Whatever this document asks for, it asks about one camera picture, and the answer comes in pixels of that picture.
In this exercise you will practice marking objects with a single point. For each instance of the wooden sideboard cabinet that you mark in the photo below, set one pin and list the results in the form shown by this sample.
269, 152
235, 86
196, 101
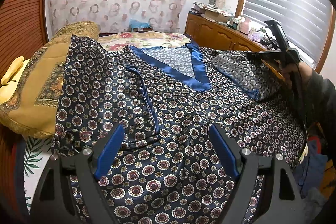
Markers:
212, 35

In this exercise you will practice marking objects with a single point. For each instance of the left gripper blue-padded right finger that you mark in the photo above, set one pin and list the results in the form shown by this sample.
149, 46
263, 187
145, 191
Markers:
280, 201

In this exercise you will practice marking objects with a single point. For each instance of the white zebra window blind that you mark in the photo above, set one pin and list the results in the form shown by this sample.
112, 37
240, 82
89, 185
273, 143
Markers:
305, 22

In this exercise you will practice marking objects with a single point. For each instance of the person's right hand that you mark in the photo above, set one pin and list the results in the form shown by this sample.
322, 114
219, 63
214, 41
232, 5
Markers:
302, 70

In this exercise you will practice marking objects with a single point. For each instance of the gold patterned pillow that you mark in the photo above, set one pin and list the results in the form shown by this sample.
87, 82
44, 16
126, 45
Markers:
31, 110

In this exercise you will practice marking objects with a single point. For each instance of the red-brown louvered wardrobe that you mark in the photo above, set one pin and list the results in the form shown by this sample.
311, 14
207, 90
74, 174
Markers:
23, 30

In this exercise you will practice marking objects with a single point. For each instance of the yellow Pikachu plush toy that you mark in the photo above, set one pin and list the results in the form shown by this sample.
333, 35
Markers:
9, 81

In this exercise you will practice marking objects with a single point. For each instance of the pink bottle on sideboard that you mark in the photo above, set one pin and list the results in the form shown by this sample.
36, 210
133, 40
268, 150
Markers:
244, 27

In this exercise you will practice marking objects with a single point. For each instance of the floral and leaf bedspread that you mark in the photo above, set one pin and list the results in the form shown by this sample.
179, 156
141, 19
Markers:
37, 151

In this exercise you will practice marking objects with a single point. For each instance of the cardboard box on sideboard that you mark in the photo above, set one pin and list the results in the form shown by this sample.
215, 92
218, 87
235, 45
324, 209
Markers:
216, 16

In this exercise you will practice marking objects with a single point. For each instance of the navy patterned satin shirt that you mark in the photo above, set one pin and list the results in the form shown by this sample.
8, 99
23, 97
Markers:
167, 170

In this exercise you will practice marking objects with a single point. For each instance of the person's right forearm dark sleeve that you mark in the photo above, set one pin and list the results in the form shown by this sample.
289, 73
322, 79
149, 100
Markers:
320, 102

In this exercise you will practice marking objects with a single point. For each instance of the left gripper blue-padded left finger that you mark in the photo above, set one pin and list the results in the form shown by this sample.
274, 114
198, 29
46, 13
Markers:
53, 201

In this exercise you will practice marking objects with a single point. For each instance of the blue item behind bed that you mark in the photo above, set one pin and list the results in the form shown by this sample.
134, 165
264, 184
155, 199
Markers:
137, 26

